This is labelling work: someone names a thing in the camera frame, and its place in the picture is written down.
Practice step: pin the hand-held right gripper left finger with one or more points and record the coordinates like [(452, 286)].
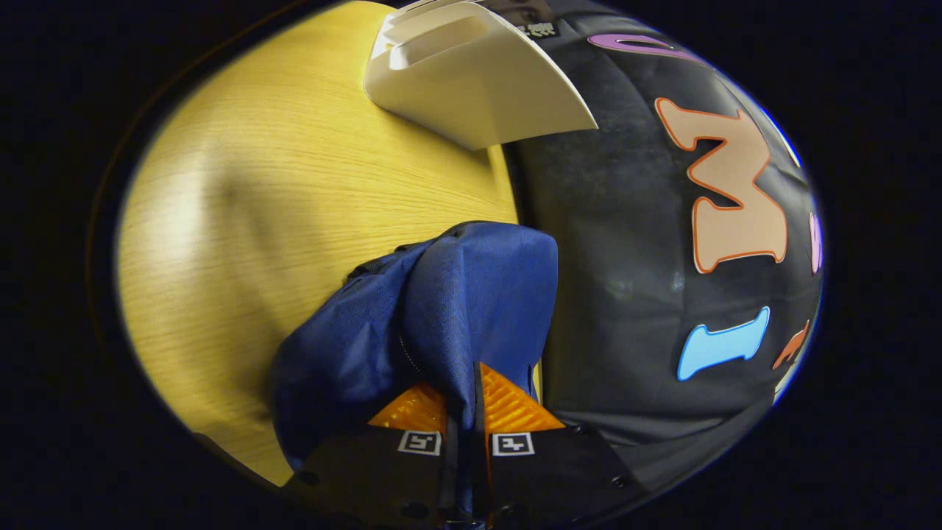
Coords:
[(383, 478)]

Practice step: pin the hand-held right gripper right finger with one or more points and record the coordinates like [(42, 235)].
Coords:
[(544, 478)]

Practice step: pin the blue schoolbag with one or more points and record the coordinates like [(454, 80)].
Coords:
[(449, 309)]

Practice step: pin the white bookshelf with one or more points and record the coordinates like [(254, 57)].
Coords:
[(478, 81)]

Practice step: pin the black backdrop cloth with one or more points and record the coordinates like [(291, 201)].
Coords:
[(625, 258)]

